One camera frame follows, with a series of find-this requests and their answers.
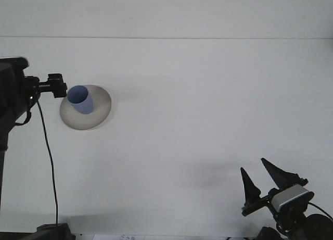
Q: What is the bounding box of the pale blue cup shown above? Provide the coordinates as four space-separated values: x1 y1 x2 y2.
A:
67 85 95 115

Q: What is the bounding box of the pale round plate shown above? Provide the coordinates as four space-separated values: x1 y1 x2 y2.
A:
59 84 112 131

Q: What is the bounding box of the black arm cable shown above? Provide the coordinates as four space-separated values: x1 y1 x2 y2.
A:
308 201 333 222
14 99 59 226

